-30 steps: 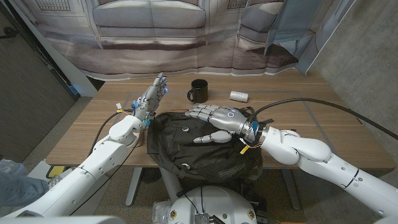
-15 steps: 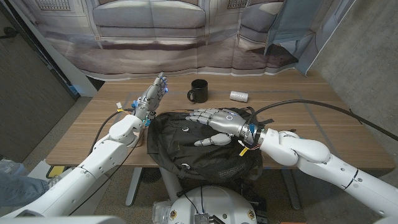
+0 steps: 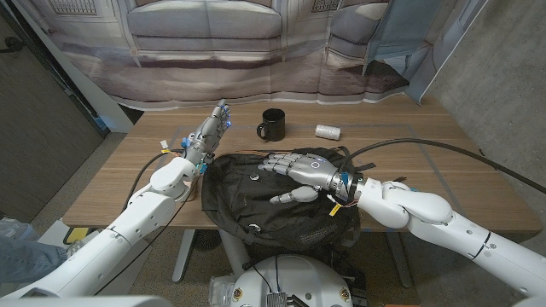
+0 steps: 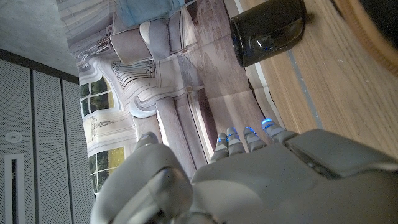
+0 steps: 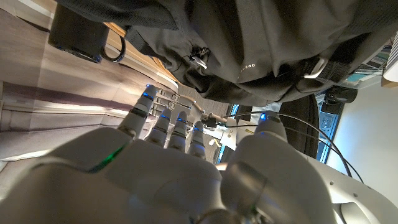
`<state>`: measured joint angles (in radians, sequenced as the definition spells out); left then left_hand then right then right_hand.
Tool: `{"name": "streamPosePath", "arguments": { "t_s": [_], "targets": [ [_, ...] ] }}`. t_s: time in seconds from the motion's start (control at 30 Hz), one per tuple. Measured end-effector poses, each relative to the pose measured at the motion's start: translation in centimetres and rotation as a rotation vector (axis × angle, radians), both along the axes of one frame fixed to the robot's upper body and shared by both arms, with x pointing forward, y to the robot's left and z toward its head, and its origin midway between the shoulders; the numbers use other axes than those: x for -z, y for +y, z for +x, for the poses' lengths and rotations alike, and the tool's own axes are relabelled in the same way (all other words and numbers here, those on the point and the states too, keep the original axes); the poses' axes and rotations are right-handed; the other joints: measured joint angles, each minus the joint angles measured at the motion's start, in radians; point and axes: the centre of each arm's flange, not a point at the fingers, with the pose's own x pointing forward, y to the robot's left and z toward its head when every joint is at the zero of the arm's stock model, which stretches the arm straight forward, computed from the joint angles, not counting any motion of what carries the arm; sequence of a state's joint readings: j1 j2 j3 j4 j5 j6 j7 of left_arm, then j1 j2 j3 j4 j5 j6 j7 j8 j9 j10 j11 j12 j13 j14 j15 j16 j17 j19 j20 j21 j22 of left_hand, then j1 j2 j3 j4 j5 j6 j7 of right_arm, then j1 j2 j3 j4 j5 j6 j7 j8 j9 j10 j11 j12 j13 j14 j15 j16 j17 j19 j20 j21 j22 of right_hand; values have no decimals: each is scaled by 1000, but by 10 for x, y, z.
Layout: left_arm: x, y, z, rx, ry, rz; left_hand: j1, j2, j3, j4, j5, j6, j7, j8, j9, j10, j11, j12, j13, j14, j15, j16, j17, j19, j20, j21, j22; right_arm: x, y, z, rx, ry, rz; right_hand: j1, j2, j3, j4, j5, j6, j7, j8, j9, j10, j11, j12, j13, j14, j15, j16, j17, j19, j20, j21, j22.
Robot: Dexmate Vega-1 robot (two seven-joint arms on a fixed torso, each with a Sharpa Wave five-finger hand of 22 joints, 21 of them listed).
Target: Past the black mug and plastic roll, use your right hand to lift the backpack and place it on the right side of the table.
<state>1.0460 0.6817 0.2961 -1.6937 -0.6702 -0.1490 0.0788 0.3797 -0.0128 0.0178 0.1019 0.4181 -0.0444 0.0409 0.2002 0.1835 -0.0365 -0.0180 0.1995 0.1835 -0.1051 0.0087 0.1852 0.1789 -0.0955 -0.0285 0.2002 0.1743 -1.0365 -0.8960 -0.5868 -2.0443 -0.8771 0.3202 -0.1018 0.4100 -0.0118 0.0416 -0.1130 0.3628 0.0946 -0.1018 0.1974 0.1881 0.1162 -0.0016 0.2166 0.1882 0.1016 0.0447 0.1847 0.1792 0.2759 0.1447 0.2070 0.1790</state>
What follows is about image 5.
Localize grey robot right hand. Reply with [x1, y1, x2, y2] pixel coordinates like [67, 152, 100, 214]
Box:
[0, 83, 340, 224]

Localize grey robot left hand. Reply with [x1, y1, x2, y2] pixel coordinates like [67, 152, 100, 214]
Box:
[155, 88, 224, 125]

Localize black backpack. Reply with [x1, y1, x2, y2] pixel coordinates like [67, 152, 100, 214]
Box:
[54, 0, 398, 108]

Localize black mug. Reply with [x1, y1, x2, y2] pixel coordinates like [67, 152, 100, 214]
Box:
[47, 3, 127, 64]

